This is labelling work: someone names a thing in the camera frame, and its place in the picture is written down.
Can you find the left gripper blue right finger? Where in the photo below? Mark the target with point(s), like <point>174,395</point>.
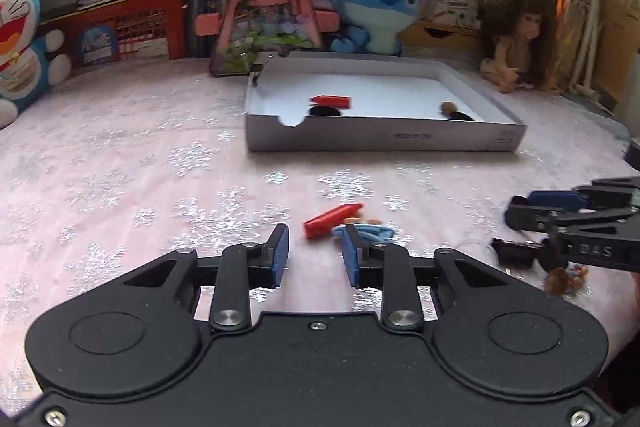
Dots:
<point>387,267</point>

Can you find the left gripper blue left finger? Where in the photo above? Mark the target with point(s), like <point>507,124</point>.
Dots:
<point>241,268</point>

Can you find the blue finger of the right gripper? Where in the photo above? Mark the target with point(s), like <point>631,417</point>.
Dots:
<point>565,201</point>
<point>521,216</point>

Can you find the blue figure fridge magnet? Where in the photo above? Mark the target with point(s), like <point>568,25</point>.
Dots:
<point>369,231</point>

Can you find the black binder clip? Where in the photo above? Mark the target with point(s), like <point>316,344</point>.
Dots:
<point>516,255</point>

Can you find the black round cap right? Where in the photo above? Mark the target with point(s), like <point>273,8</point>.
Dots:
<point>459,116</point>

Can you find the black round cap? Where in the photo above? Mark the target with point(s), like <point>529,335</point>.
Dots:
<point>459,116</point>
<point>319,110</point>

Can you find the brown haired doll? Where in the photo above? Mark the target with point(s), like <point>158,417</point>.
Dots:
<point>514,36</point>

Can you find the black round cap left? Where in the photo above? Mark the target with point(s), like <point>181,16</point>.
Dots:
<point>319,110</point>

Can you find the white cardboard tray box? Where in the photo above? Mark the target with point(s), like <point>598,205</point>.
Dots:
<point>395,106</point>

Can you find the wooden drawer box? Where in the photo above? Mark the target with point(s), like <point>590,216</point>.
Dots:
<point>425,34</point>

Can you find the white colourful pencil box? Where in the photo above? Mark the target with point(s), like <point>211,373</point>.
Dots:
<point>459,13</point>

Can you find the blue Stitch plush toy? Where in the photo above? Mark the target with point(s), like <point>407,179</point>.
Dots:
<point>373,26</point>

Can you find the pink triangular dollhouse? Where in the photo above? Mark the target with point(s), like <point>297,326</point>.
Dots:
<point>249,27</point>

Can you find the red plastic crate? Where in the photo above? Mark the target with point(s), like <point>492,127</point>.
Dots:
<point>122,30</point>

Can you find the Doraemon plush toy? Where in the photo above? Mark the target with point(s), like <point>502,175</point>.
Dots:
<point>30,66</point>

